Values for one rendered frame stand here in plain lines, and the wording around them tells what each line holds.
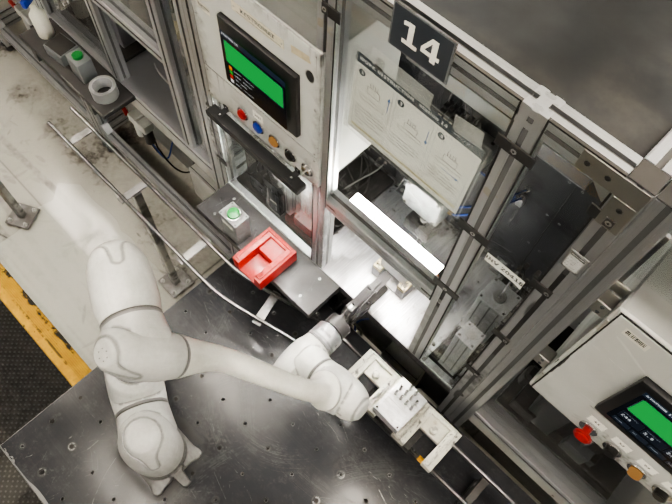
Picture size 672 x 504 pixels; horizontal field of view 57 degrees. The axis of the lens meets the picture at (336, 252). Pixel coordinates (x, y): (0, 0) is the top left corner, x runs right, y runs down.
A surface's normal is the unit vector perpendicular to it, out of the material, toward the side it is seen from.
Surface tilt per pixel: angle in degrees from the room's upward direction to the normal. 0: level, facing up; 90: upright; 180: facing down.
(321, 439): 0
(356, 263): 0
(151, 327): 48
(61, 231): 0
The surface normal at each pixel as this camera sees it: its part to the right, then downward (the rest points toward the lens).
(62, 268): 0.04, -0.45
